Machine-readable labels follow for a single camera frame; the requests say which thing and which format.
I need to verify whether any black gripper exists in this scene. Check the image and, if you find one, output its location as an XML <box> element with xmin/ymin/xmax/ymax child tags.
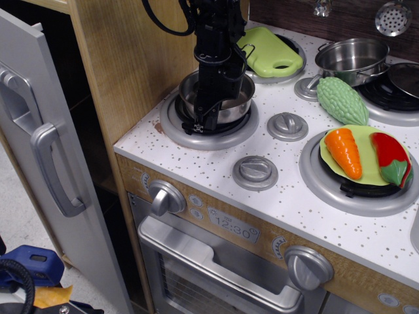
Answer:
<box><xmin>192</xmin><ymin>29</ymin><xmax>246</xmax><ymax>133</ymax></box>

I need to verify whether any small steel pan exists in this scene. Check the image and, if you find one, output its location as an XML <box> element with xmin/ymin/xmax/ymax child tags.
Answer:
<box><xmin>179</xmin><ymin>71</ymin><xmax>255</xmax><ymax>125</ymax></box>

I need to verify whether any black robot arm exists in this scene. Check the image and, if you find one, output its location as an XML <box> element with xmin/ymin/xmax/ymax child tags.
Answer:
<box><xmin>142</xmin><ymin>1</ymin><xmax>247</xmax><ymax>134</ymax></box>

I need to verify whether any front left stove burner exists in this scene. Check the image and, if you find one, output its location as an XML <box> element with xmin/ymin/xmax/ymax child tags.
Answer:
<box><xmin>160</xmin><ymin>92</ymin><xmax>259</xmax><ymax>151</ymax></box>

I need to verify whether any stove burner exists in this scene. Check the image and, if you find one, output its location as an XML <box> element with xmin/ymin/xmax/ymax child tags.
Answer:
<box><xmin>246</xmin><ymin>32</ymin><xmax>306</xmax><ymax>84</ymax></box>
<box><xmin>355</xmin><ymin>74</ymin><xmax>418</xmax><ymax>127</ymax></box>
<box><xmin>299</xmin><ymin>131</ymin><xmax>418</xmax><ymax>217</ymax></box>
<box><xmin>160</xmin><ymin>92</ymin><xmax>259</xmax><ymax>151</ymax></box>

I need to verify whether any back left stove burner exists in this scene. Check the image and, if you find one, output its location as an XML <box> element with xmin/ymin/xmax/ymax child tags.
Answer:
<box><xmin>246</xmin><ymin>32</ymin><xmax>306</xmax><ymax>84</ymax></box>

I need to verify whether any front right stove burner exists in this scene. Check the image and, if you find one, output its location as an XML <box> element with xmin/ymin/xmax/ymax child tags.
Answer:
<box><xmin>299</xmin><ymin>131</ymin><xmax>418</xmax><ymax>217</ymax></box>

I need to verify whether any back right stove burner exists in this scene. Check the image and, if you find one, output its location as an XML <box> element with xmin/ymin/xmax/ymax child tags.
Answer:
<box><xmin>355</xmin><ymin>74</ymin><xmax>418</xmax><ymax>127</ymax></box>

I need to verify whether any grey top knob front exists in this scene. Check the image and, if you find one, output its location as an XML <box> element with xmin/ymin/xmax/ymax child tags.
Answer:
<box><xmin>232</xmin><ymin>156</ymin><xmax>279</xmax><ymax>192</ymax></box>

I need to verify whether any grey knob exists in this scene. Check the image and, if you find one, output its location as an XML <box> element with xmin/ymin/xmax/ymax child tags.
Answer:
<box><xmin>232</xmin><ymin>156</ymin><xmax>279</xmax><ymax>192</ymax></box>
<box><xmin>266</xmin><ymin>112</ymin><xmax>308</xmax><ymax>142</ymax></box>
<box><xmin>294</xmin><ymin>75</ymin><xmax>322</xmax><ymax>102</ymax></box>

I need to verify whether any grey top knob middle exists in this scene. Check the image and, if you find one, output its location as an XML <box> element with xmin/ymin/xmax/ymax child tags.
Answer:
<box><xmin>266</xmin><ymin>112</ymin><xmax>308</xmax><ymax>142</ymax></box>

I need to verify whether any silver oven knob left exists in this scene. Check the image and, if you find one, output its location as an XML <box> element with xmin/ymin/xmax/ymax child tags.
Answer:
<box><xmin>149</xmin><ymin>179</ymin><xmax>187</xmax><ymax>217</ymax></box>

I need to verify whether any silver oven knob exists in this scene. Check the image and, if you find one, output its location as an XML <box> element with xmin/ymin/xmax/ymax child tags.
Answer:
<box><xmin>149</xmin><ymin>179</ymin><xmax>187</xmax><ymax>217</ymax></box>
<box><xmin>284</xmin><ymin>245</ymin><xmax>335</xmax><ymax>291</ymax></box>

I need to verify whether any green cutting board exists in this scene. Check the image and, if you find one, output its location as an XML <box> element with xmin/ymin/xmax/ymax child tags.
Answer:
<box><xmin>237</xmin><ymin>27</ymin><xmax>287</xmax><ymax>77</ymax></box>

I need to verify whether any grey top knob rear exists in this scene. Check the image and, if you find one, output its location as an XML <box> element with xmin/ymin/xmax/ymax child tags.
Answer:
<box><xmin>294</xmin><ymin>75</ymin><xmax>322</xmax><ymax>102</ymax></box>

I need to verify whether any oven clock display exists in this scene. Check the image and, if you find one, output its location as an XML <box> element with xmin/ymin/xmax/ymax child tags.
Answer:
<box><xmin>208</xmin><ymin>207</ymin><xmax>261</xmax><ymax>244</ymax></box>

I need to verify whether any green toy bitter gourd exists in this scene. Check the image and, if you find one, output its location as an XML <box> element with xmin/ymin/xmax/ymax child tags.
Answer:
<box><xmin>317</xmin><ymin>77</ymin><xmax>369</xmax><ymax>126</ymax></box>

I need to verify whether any orange toy carrot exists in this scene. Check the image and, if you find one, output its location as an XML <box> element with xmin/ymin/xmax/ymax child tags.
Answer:
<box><xmin>323</xmin><ymin>128</ymin><xmax>363</xmax><ymax>180</ymax></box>

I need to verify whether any silver oven door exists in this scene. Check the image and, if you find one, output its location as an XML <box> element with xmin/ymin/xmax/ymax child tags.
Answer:
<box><xmin>128</xmin><ymin>194</ymin><xmax>328</xmax><ymax>313</ymax></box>

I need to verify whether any large steel pot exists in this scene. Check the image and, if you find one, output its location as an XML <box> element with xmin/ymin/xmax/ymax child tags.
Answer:
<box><xmin>315</xmin><ymin>38</ymin><xmax>390</xmax><ymax>87</ymax></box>

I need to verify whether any grey fridge door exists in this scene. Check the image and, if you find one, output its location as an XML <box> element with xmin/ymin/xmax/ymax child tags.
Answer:
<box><xmin>1</xmin><ymin>11</ymin><xmax>133</xmax><ymax>313</ymax></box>

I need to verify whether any silver oven knob right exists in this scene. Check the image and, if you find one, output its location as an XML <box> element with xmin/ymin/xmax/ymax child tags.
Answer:
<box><xmin>284</xmin><ymin>245</ymin><xmax>335</xmax><ymax>291</ymax></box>

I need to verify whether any red toy pepper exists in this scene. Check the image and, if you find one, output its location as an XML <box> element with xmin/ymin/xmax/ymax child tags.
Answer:
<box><xmin>369</xmin><ymin>132</ymin><xmax>412</xmax><ymax>188</ymax></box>

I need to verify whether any dark pot lid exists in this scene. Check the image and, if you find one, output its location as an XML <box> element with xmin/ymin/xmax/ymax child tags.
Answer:
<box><xmin>388</xmin><ymin>62</ymin><xmax>419</xmax><ymax>98</ymax></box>

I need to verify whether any hanging steel skimmer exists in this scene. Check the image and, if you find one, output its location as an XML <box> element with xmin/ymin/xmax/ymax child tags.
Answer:
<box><xmin>374</xmin><ymin>1</ymin><xmax>412</xmax><ymax>37</ymax></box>

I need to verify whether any blue device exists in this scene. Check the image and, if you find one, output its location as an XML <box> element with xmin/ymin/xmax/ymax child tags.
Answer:
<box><xmin>1</xmin><ymin>245</ymin><xmax>64</xmax><ymax>287</ymax></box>

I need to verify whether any yellow cloth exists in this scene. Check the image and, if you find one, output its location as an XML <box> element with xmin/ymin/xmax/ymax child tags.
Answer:
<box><xmin>33</xmin><ymin>285</ymin><xmax>73</xmax><ymax>309</ymax></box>

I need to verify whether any grey fridge door handle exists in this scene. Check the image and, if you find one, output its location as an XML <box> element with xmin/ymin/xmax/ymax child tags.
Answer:
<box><xmin>30</xmin><ymin>122</ymin><xmax>86</xmax><ymax>218</ymax></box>

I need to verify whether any black braided cable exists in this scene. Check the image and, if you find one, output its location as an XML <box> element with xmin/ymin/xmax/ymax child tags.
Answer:
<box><xmin>0</xmin><ymin>258</ymin><xmax>36</xmax><ymax>314</ymax></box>

